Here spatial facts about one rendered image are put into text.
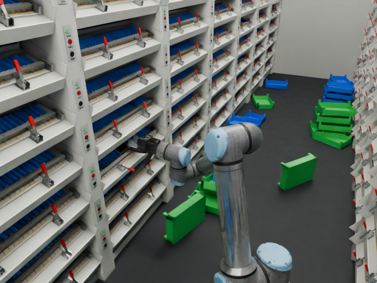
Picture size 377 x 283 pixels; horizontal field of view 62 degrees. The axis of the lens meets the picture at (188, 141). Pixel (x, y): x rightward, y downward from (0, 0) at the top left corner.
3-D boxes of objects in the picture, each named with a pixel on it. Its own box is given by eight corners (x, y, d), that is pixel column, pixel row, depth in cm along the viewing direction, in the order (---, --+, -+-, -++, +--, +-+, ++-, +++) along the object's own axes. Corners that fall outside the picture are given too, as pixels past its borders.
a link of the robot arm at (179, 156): (184, 171, 159) (184, 154, 154) (162, 164, 163) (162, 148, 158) (192, 161, 166) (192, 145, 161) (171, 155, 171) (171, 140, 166)
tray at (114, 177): (162, 142, 199) (167, 131, 193) (101, 196, 150) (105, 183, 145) (137, 126, 202) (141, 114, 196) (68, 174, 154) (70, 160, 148)
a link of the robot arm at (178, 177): (193, 183, 170) (194, 165, 164) (174, 189, 166) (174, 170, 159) (185, 174, 177) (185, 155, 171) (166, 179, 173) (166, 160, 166)
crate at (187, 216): (205, 219, 207) (196, 213, 211) (206, 195, 197) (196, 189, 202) (173, 245, 187) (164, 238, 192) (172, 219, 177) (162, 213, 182)
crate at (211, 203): (237, 200, 223) (238, 191, 219) (228, 218, 207) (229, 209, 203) (198, 190, 234) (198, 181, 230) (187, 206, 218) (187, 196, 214)
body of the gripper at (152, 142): (143, 132, 171) (162, 138, 167) (143, 146, 175) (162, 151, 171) (135, 138, 165) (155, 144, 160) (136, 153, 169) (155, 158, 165)
